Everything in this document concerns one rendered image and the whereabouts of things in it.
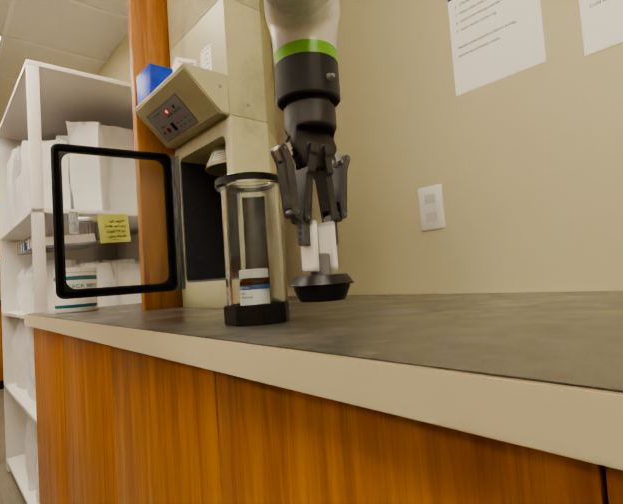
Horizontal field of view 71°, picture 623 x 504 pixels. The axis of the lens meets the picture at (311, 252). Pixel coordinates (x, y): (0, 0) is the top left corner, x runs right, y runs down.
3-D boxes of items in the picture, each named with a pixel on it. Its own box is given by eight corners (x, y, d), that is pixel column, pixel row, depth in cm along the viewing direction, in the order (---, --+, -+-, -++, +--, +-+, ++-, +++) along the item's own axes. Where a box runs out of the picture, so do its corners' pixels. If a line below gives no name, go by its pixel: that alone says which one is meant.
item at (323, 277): (325, 298, 68) (322, 255, 68) (369, 297, 61) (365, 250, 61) (277, 303, 62) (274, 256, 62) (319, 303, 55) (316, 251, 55)
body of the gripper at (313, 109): (314, 120, 69) (318, 178, 68) (270, 109, 63) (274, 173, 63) (348, 103, 63) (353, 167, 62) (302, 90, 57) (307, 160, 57)
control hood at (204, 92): (174, 149, 130) (172, 116, 131) (230, 114, 106) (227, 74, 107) (134, 143, 123) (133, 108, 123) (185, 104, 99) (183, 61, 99)
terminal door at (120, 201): (178, 290, 126) (170, 154, 128) (55, 300, 109) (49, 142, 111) (177, 290, 127) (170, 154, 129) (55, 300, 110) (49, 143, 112)
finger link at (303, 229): (309, 208, 60) (291, 207, 58) (311, 245, 60) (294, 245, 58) (302, 210, 62) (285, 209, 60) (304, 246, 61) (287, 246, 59)
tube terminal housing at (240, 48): (254, 299, 144) (240, 72, 148) (320, 299, 120) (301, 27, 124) (182, 307, 128) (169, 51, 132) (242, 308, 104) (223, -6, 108)
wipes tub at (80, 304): (92, 309, 159) (90, 268, 160) (102, 309, 150) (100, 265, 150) (51, 313, 151) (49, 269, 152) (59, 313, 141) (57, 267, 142)
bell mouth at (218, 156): (246, 179, 135) (245, 162, 136) (281, 166, 122) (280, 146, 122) (193, 173, 124) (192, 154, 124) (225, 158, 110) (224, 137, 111)
